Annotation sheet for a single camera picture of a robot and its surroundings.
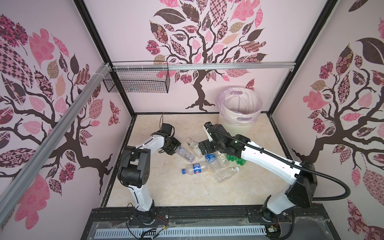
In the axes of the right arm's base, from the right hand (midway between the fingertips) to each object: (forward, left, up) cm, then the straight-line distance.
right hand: (205, 141), depth 79 cm
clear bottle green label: (-4, -10, -14) cm, 18 cm away
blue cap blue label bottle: (-7, +2, -19) cm, 21 cm away
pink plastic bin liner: (+33, -26, -5) cm, 43 cm away
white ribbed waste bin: (+11, -20, +1) cm, 23 cm away
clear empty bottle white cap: (-12, -9, -19) cm, 24 cm away
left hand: (+6, +16, -16) cm, 24 cm away
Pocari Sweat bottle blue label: (-4, -5, -20) cm, 21 cm away
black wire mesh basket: (+42, +39, +14) cm, 59 cm away
